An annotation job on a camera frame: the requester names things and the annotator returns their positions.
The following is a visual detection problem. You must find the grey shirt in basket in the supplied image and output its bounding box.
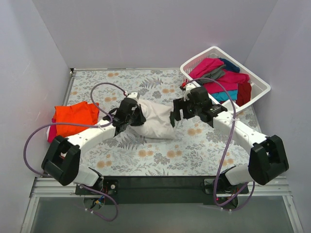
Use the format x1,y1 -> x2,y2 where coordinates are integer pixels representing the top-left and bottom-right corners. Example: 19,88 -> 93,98
202,69 -> 225,80

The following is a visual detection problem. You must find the white plastic laundry basket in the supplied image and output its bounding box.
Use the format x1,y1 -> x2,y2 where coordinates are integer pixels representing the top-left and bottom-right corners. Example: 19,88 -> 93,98
180,46 -> 271,114

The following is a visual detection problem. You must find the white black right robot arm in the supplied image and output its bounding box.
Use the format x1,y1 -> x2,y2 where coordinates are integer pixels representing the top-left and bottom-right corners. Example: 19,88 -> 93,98
170,98 -> 289,193

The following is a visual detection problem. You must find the teal shirt in basket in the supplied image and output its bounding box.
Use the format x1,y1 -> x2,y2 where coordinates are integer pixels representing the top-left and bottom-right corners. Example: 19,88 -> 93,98
212,90 -> 238,102

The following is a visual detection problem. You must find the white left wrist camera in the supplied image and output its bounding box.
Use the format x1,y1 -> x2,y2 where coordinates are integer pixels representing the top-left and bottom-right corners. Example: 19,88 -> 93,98
124,92 -> 140,101

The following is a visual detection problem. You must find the white green raglan t-shirt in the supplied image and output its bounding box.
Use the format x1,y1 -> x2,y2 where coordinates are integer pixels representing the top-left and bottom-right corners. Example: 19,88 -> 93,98
130,99 -> 175,139

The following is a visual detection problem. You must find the navy blue shirt in basket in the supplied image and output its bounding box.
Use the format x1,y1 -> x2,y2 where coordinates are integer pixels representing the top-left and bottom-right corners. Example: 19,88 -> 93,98
219,58 -> 240,73

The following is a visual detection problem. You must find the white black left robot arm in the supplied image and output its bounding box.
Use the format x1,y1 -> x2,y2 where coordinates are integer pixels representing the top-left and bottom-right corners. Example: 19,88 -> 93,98
41,97 -> 146,194

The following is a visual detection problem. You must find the dark red shirt in basket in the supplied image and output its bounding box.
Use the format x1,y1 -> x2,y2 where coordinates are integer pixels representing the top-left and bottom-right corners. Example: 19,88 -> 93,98
236,83 -> 252,107

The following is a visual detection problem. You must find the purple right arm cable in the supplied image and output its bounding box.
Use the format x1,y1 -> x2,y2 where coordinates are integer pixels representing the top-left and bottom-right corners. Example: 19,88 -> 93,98
180,77 -> 256,207

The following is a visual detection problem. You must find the magenta shirt in basket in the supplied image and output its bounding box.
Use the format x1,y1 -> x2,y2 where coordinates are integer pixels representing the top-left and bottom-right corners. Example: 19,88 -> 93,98
189,58 -> 224,79
203,71 -> 250,94

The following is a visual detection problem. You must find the black metal base rail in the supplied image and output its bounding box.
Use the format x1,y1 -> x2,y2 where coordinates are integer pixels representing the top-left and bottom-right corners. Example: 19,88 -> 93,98
75,175 -> 249,206

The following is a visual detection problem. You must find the folded pink t-shirt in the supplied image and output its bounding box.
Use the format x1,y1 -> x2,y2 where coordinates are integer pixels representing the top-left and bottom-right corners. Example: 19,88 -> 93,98
47,125 -> 57,143

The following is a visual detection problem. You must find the folded orange t-shirt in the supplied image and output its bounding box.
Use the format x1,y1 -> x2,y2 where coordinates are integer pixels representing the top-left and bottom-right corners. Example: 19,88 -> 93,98
52,101 -> 99,137

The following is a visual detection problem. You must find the floral patterned table mat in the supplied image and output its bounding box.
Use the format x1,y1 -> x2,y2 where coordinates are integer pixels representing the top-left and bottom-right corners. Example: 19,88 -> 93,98
67,69 -> 249,176

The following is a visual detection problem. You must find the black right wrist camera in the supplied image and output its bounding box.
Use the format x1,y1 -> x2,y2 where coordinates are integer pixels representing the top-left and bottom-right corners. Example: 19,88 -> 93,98
182,83 -> 212,106

